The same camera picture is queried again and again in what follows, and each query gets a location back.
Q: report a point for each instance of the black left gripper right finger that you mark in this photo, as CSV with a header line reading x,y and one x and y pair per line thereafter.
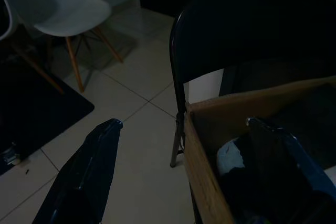
x,y
286,171

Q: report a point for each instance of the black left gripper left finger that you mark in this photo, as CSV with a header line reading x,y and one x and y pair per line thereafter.
x,y
86,171

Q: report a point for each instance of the white crumpled trash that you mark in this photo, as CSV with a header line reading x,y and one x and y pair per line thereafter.
x,y
231,157

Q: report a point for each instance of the small grey floor object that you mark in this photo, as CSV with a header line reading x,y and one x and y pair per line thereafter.
x,y
10,154

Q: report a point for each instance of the small black floor mat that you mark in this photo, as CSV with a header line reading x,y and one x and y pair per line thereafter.
x,y
39,108

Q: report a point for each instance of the cardboard box with red label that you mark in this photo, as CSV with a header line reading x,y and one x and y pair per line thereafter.
x,y
204,171

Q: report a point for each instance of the black folding chair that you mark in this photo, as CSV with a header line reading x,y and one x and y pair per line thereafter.
x,y
249,24

